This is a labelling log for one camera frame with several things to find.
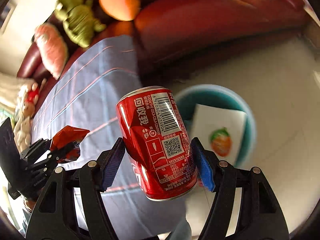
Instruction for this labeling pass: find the green dinosaur plush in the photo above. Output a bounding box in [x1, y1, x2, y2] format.
[54, 0, 106, 48]

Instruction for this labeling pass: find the red wrapper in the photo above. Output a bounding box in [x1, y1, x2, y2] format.
[50, 125, 89, 161]

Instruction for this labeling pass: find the brown teddy bear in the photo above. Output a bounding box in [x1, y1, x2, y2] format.
[22, 101, 35, 118]

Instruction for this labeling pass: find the plaid grey tablecloth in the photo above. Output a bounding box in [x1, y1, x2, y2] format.
[31, 35, 191, 239]

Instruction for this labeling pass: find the pink plush pillow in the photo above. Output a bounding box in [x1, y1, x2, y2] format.
[34, 23, 68, 80]

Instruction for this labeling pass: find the white card with strawberry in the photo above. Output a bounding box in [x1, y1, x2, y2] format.
[189, 104, 247, 165]

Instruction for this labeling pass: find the dark red leather sofa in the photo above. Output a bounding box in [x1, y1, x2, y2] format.
[16, 0, 312, 81]

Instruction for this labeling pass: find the teal plastic trash bucket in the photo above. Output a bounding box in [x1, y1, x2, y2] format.
[174, 84, 258, 169]

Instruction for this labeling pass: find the red cola can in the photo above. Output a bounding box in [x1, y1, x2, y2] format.
[116, 86, 197, 201]

